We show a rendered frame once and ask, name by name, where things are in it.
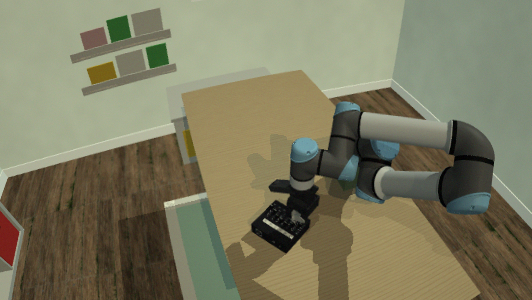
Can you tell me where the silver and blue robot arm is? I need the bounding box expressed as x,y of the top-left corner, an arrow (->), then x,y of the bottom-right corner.
268,102 -> 495,215

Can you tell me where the black lighting desk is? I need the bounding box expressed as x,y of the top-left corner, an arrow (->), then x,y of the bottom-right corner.
251,200 -> 310,254

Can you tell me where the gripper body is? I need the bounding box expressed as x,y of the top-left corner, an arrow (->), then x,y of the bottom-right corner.
286,184 -> 320,220

